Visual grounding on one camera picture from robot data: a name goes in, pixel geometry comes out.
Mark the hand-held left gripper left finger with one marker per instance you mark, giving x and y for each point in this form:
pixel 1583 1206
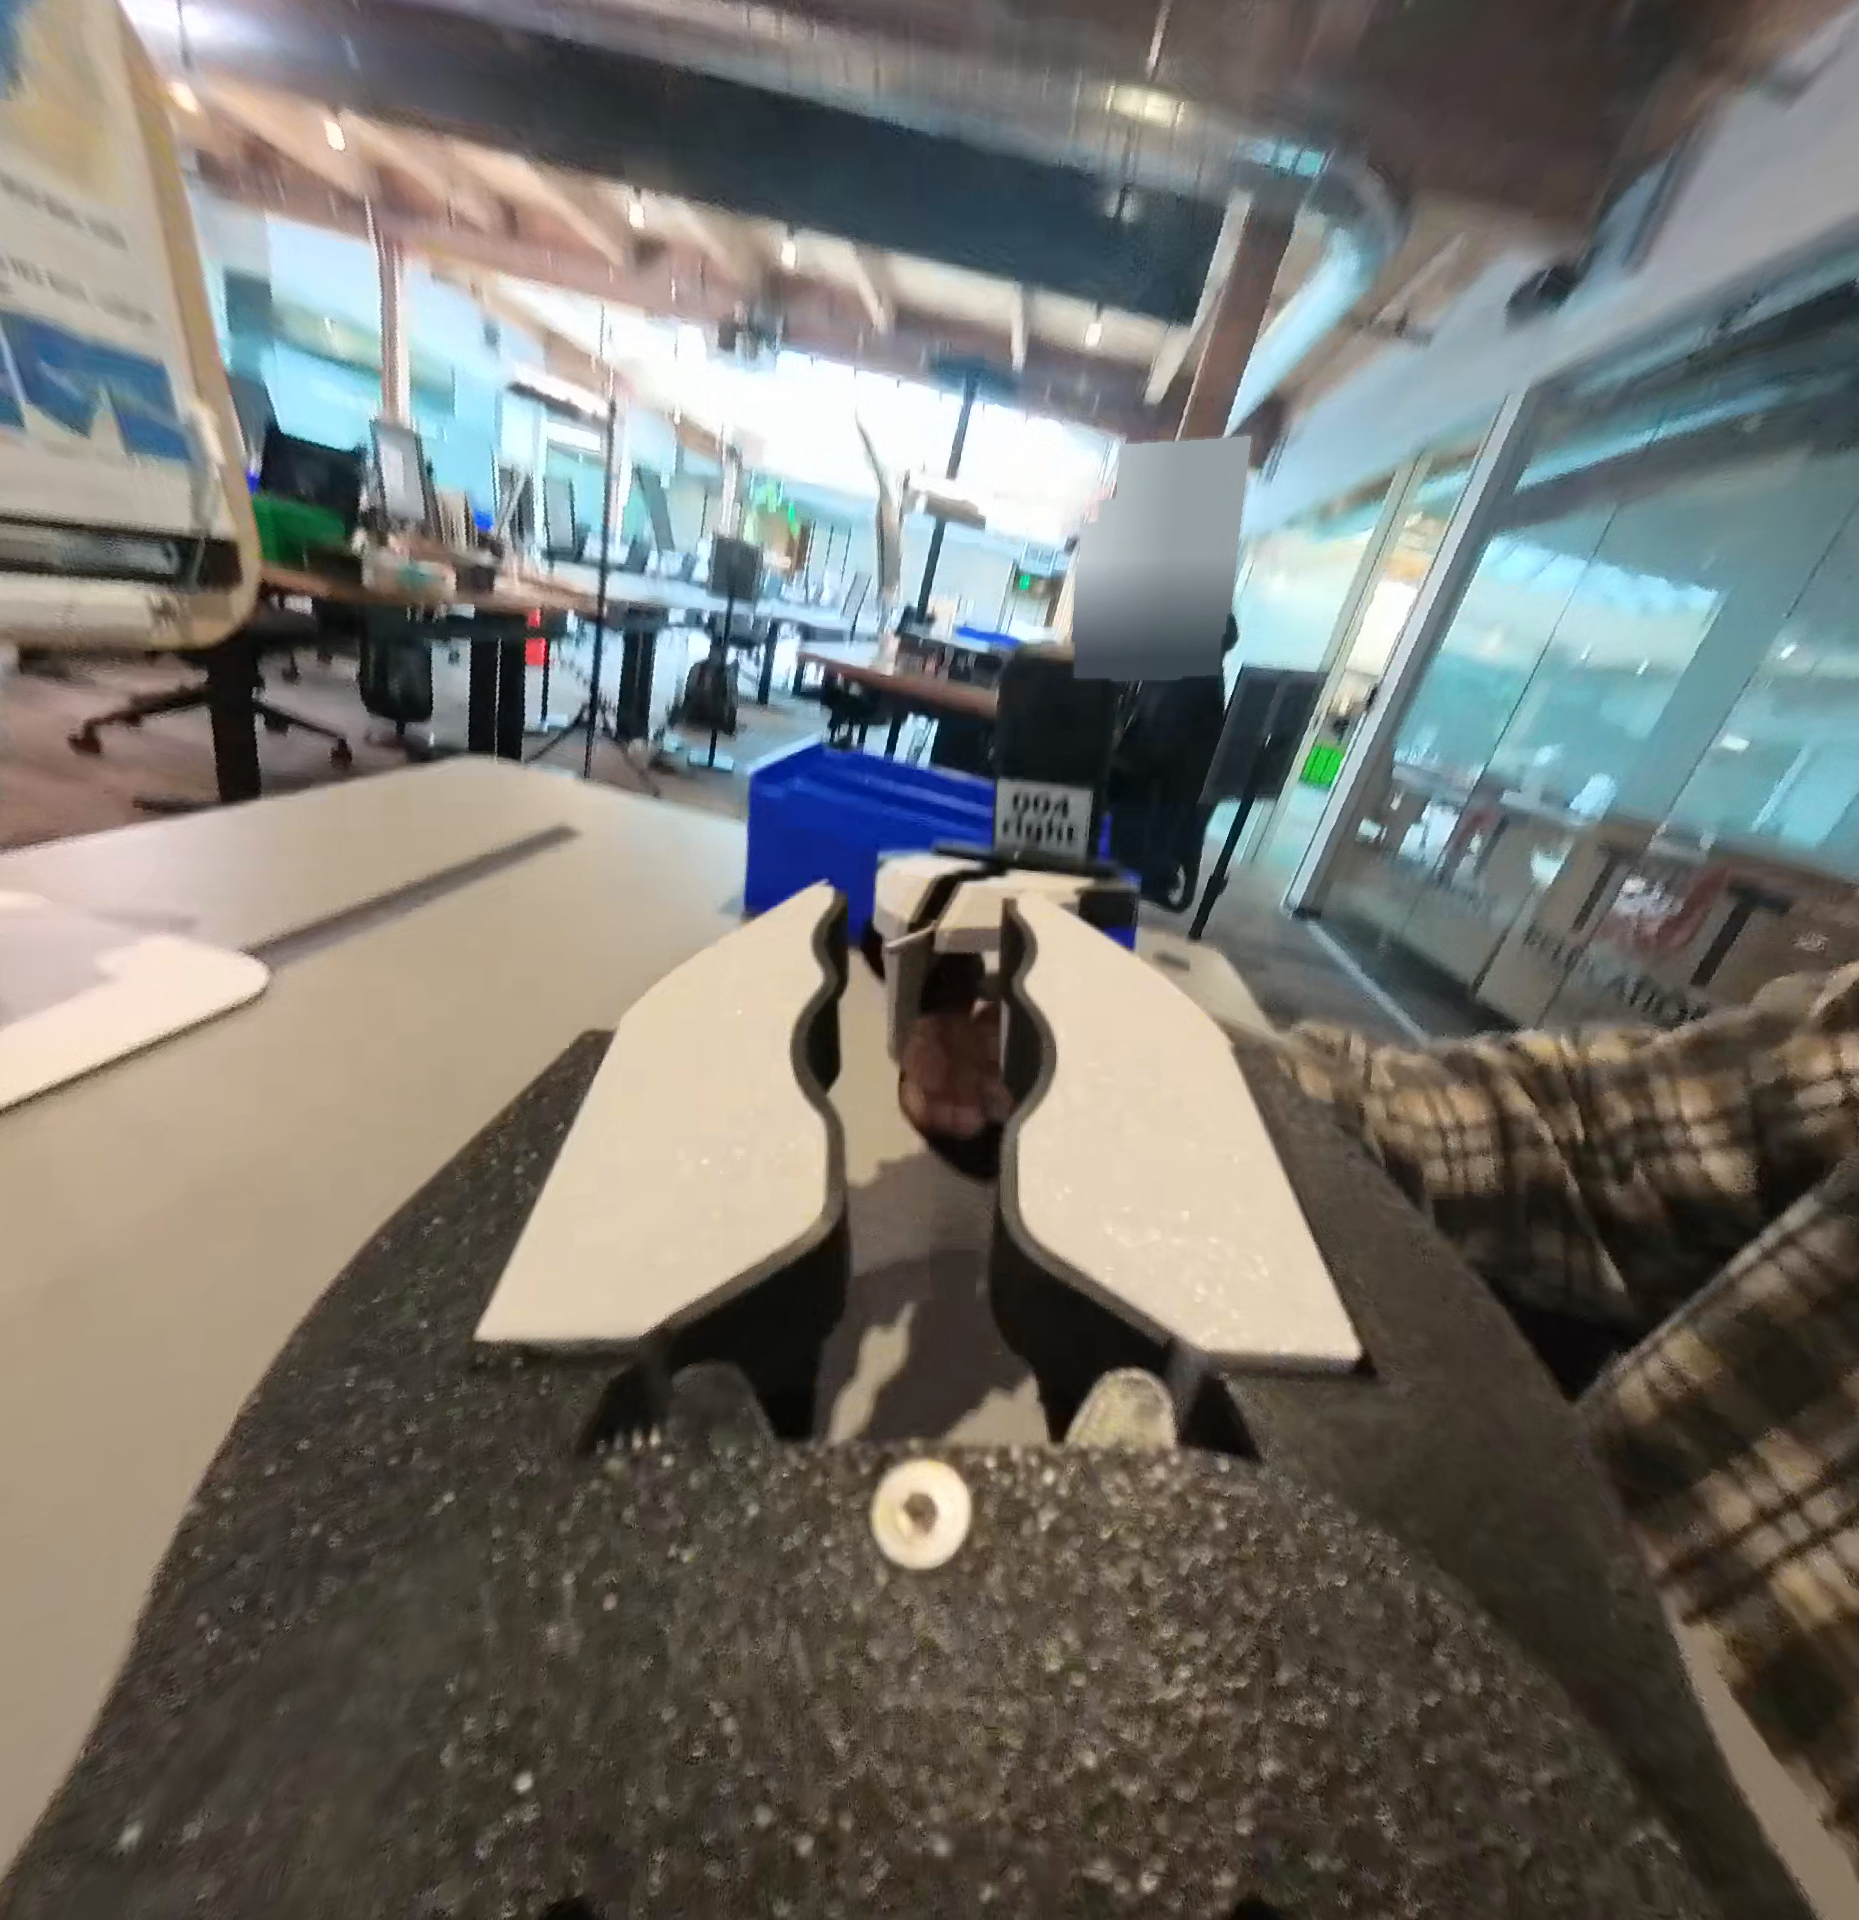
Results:
pixel 674 1171

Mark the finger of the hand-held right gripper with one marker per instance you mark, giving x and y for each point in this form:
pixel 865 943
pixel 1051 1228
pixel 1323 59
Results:
pixel 973 920
pixel 911 893

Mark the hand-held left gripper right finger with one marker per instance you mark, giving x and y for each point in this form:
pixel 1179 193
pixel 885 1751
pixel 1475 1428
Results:
pixel 1170 1187

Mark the blue plastic bin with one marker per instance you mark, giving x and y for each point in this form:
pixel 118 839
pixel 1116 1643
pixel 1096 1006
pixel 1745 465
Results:
pixel 808 827

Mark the person's right forearm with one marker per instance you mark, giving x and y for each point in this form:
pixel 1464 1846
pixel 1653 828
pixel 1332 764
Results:
pixel 1544 1111

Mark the person's right hand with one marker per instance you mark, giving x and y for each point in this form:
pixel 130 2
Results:
pixel 959 1074

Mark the wooden office desk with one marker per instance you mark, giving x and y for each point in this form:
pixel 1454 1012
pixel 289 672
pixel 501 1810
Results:
pixel 464 584
pixel 898 672

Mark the black light panel on tripod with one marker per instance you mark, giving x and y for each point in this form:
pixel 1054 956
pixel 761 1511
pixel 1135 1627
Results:
pixel 1260 719

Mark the curved black panel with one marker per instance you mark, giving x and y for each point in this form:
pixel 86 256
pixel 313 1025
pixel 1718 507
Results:
pixel 883 525

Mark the green display screen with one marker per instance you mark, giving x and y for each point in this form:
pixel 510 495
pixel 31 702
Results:
pixel 1320 766

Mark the black light panel on stand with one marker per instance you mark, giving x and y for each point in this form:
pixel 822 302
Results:
pixel 736 568

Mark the black tripod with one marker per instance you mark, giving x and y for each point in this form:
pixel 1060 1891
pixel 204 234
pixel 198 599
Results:
pixel 609 525

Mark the white tablet stand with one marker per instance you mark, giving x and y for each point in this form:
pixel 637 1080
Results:
pixel 119 990

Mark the black office chair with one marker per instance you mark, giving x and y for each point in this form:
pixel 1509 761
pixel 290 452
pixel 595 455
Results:
pixel 268 645

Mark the black computer monitor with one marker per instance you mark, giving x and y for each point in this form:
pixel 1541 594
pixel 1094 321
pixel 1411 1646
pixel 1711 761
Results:
pixel 398 465
pixel 306 473

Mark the green plastic bin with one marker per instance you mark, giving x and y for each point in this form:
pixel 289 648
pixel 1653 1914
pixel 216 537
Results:
pixel 306 525

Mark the instruction sign board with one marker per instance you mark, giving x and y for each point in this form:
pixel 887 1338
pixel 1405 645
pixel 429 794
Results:
pixel 74 299

